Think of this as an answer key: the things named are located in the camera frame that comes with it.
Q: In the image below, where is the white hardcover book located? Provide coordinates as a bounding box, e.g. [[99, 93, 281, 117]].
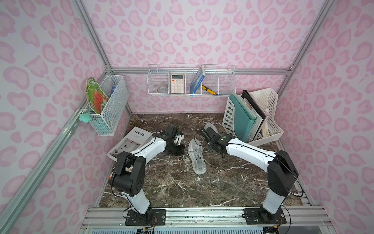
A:
[[107, 127, 153, 161]]

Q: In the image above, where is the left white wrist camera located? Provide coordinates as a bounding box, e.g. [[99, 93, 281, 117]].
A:
[[173, 133, 184, 145]]

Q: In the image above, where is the blue book in shelf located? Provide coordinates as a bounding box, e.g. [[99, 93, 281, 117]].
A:
[[190, 65, 206, 95]]

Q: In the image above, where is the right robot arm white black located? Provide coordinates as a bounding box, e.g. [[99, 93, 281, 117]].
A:
[[200, 127, 299, 215]]

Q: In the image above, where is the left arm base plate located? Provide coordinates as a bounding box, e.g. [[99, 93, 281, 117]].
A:
[[124, 209, 167, 226]]

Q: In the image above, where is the green red snack bag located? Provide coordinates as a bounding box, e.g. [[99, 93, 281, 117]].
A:
[[86, 77, 109, 115]]

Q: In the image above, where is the clear glass bowl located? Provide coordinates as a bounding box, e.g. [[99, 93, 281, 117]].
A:
[[157, 84, 168, 94]]

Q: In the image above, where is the white pink calculator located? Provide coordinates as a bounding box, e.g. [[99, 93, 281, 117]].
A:
[[170, 74, 185, 94]]

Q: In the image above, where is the grey knit sneaker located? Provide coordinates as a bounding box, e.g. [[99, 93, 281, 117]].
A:
[[188, 138, 206, 175], [204, 122, 219, 135]]

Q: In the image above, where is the teal folder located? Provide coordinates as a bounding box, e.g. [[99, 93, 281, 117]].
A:
[[229, 92, 257, 142]]

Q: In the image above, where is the white wire wall shelf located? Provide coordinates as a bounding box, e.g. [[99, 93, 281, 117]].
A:
[[147, 63, 236, 97]]

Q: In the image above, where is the white wire side basket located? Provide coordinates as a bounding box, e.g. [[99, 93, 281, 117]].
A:
[[88, 75, 129, 136]]

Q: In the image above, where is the white plastic file organizer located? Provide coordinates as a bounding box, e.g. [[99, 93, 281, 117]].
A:
[[222, 88, 283, 146]]

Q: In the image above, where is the yellow black utility knife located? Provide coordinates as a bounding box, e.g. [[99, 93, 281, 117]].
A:
[[202, 85, 216, 95]]

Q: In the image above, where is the black clipboard folder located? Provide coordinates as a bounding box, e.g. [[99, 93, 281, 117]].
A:
[[241, 90, 268, 141]]

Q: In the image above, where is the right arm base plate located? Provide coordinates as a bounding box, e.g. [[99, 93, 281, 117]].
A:
[[242, 207, 287, 225]]

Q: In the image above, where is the mint green hook clip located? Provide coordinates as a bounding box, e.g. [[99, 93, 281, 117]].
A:
[[79, 113, 92, 123]]

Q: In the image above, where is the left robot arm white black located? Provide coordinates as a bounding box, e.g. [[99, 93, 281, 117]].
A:
[[111, 126, 185, 215]]

